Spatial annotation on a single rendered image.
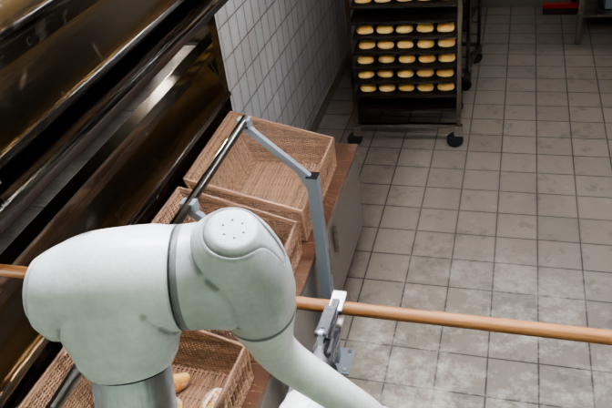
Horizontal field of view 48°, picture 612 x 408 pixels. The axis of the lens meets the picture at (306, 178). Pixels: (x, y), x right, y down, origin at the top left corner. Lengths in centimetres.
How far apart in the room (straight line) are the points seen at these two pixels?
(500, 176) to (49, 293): 342
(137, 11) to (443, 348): 183
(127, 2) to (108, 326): 171
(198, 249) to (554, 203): 322
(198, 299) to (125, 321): 9
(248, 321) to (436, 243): 276
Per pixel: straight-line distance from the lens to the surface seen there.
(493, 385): 296
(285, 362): 102
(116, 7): 238
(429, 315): 152
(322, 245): 257
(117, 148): 235
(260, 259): 78
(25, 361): 202
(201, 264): 79
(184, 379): 224
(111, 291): 83
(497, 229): 368
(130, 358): 86
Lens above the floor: 228
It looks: 34 degrees down
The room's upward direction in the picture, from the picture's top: 8 degrees counter-clockwise
